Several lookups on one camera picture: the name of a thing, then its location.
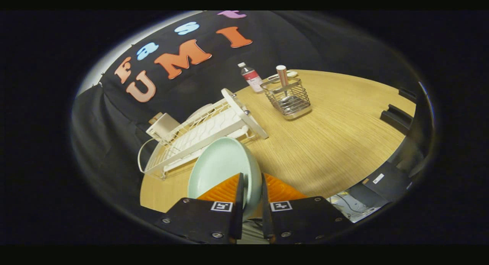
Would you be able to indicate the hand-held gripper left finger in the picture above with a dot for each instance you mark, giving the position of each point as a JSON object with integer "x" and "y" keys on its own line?
{"x": 206, "y": 219}

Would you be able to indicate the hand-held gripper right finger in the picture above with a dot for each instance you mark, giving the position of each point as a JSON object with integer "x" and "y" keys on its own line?
{"x": 301, "y": 219}

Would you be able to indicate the mint green plate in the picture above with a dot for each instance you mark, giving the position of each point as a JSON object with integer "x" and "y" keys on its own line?
{"x": 221, "y": 165}

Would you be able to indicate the white divided sauce dish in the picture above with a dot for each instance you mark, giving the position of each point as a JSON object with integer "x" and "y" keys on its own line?
{"x": 292, "y": 73}

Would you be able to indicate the black box white label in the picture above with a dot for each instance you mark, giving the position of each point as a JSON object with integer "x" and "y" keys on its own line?
{"x": 389, "y": 183}

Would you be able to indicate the white toaster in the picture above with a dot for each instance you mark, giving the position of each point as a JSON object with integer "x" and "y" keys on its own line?
{"x": 166, "y": 126}

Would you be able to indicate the toast slices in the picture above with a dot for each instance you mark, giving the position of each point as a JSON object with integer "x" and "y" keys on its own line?
{"x": 154, "y": 118}

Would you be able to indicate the black backdrop cloth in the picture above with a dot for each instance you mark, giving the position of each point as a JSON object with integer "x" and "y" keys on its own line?
{"x": 114, "y": 123}

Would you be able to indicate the clear bottle red label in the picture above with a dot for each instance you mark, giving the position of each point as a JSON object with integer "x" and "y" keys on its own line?
{"x": 251, "y": 78}

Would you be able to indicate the black bracket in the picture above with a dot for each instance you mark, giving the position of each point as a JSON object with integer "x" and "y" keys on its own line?
{"x": 407, "y": 94}
{"x": 395, "y": 118}

